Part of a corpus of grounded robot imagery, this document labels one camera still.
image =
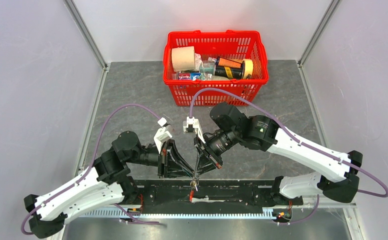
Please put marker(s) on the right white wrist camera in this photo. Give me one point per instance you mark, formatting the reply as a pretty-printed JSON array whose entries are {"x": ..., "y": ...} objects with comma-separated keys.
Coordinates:
[{"x": 192, "y": 125}]

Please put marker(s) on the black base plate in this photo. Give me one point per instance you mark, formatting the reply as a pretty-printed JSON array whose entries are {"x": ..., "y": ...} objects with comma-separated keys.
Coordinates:
[{"x": 214, "y": 196}]

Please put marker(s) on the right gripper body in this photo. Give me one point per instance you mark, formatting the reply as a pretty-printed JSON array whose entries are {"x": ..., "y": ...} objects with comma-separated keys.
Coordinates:
[{"x": 216, "y": 158}]

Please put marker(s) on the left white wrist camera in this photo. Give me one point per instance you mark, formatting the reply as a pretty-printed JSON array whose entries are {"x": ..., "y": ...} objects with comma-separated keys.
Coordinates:
[{"x": 164, "y": 133}]

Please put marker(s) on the yellow masking tape roll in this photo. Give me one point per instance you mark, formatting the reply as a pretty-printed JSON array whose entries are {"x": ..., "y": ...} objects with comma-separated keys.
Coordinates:
[{"x": 248, "y": 67}]

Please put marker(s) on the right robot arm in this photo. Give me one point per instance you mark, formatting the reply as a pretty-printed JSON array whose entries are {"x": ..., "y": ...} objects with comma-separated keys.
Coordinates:
[{"x": 334, "y": 174}]

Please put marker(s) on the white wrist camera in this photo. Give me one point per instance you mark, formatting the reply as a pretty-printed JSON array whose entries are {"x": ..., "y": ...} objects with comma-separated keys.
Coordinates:
[
  {"x": 164, "y": 133},
  {"x": 192, "y": 125}
]

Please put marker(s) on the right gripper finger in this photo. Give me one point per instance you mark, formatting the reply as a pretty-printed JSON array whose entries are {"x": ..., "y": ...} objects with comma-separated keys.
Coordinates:
[
  {"x": 201, "y": 153},
  {"x": 204, "y": 165}
]

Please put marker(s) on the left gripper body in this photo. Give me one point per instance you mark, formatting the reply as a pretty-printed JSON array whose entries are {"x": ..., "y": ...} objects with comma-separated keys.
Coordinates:
[{"x": 162, "y": 160}]

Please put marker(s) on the snack packets in basket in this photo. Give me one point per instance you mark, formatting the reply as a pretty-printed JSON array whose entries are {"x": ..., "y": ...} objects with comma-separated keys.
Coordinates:
[{"x": 203, "y": 71}]

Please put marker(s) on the beige paper roll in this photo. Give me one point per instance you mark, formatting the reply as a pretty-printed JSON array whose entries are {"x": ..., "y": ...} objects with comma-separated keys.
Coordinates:
[{"x": 183, "y": 58}]

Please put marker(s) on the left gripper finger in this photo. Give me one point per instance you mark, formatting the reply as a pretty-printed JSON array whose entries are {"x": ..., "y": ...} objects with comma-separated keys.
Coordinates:
[
  {"x": 178, "y": 160},
  {"x": 177, "y": 171}
]

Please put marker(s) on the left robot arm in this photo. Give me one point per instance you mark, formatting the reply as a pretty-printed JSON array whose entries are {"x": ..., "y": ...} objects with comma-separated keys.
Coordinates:
[{"x": 107, "y": 182}]

